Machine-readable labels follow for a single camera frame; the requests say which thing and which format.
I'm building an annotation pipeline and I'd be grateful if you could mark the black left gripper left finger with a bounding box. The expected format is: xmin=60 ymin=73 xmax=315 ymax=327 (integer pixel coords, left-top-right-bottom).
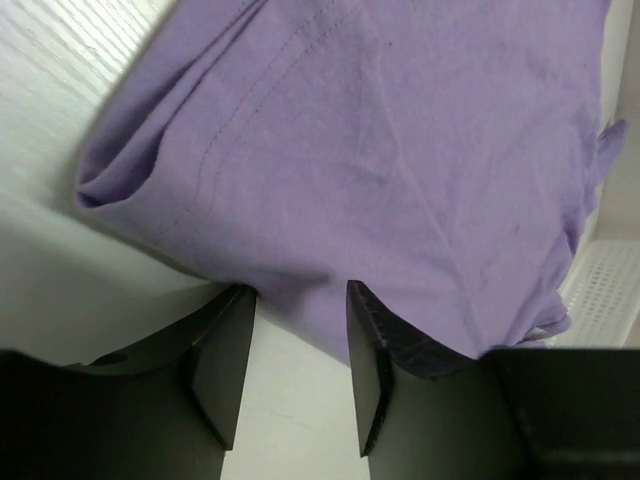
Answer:
xmin=1 ymin=285 xmax=256 ymax=479

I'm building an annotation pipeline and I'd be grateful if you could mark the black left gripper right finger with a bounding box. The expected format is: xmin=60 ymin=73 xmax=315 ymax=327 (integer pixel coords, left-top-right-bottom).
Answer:
xmin=346 ymin=281 xmax=639 ymax=479

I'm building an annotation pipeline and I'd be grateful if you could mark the lilac garment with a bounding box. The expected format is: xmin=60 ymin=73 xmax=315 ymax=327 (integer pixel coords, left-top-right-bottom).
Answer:
xmin=75 ymin=1 xmax=627 ymax=359

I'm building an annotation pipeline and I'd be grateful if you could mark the white plastic basket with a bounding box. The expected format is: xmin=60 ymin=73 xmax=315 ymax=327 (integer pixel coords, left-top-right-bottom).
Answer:
xmin=546 ymin=240 xmax=639 ymax=348

